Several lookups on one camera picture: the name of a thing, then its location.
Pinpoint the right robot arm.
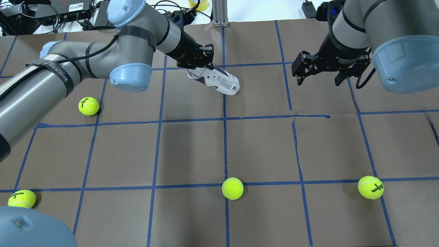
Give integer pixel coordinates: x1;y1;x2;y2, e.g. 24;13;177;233
292;0;439;94

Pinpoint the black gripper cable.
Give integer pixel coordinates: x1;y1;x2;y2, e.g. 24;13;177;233
0;34;119;102

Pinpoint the aluminium frame post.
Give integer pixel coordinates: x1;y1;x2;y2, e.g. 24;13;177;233
211;0;229;28

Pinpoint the front left tennis ball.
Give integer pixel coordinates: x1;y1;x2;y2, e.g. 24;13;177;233
78;97;100;116

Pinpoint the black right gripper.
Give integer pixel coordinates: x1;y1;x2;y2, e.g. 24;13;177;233
292;33;371;86

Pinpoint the yellow tape roll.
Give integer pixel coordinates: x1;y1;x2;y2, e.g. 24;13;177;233
188;0;210;12

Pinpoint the tennis ball near base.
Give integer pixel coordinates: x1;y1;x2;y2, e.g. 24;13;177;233
357;176;384;200
8;190;36;209

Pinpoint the black power adapter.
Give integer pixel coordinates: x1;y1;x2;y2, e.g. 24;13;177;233
301;0;317;19

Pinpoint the middle tennis ball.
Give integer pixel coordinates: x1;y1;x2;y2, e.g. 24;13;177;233
222;178;244;200

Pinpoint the clear tennis ball can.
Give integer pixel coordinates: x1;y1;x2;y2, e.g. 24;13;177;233
186;64;240;95

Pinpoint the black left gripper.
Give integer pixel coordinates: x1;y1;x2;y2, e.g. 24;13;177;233
168;33;214;69

